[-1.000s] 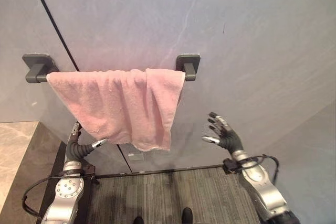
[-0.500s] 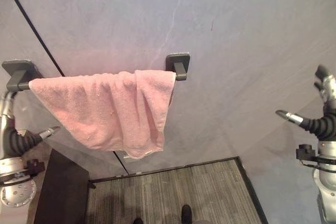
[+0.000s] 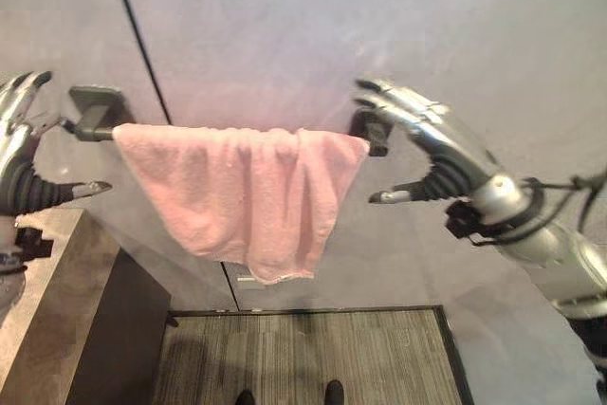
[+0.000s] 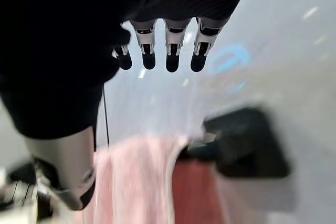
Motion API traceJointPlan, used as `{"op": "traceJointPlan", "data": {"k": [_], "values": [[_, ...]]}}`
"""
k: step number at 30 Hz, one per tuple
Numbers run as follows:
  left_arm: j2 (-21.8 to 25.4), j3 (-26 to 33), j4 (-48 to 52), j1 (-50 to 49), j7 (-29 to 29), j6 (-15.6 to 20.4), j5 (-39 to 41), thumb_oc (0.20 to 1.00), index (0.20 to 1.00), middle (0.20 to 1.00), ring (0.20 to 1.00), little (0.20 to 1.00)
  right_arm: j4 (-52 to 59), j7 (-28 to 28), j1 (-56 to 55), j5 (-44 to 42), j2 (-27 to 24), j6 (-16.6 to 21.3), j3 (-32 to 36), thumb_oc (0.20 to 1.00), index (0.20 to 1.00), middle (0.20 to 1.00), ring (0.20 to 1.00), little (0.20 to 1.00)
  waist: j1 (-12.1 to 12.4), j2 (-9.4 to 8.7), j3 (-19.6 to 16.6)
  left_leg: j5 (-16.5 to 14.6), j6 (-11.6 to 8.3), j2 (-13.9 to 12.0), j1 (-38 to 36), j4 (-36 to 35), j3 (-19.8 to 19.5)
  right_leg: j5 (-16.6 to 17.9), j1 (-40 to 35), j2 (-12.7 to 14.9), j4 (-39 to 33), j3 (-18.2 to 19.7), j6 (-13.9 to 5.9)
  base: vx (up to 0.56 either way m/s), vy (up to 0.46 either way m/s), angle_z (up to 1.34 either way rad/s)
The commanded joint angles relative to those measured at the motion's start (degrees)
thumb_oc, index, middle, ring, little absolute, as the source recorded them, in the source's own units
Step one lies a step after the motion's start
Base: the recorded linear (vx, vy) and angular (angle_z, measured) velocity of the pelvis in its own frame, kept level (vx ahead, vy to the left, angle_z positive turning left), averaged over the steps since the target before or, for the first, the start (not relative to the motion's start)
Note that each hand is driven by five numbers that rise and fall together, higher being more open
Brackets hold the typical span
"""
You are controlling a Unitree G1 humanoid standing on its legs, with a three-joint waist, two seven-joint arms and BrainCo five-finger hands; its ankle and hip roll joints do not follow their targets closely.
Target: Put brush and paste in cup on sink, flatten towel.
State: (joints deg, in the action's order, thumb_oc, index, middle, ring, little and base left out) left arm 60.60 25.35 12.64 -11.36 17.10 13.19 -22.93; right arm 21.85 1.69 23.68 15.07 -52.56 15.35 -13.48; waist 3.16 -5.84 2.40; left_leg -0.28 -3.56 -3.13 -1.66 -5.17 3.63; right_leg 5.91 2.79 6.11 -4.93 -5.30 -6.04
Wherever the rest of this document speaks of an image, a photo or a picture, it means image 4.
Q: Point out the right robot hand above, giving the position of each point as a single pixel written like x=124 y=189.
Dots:
x=65 y=51

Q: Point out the black towel rack bracket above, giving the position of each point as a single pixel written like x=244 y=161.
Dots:
x=246 y=142

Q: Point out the pink towel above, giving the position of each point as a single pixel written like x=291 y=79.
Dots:
x=136 y=179

